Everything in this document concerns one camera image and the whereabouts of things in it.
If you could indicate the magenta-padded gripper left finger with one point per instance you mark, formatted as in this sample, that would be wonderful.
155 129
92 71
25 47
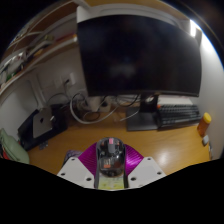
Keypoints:
74 171

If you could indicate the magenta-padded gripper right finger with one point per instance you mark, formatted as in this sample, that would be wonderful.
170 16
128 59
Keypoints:
148 170

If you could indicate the transparent computer mouse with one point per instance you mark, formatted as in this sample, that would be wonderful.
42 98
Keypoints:
110 156

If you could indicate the black box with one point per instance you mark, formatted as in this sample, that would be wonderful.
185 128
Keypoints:
60 121

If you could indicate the silver mini computer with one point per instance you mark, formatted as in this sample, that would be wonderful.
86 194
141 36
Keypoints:
42 122

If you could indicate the dark grey keyboard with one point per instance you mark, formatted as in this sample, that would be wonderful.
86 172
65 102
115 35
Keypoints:
178 115

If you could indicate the pale green bag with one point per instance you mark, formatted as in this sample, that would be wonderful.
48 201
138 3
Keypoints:
12 148

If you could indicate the amber jar with yellow lid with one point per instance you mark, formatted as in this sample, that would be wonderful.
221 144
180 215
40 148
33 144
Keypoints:
203 125

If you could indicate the white power strip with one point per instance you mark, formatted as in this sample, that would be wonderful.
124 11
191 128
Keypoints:
98 104

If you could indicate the black curved monitor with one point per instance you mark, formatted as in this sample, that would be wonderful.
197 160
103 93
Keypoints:
140 56

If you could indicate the bright lamp bar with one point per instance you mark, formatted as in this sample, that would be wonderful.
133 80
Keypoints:
193 28

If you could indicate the white wall outlet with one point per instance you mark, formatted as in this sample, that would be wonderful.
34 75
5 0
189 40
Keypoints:
71 79

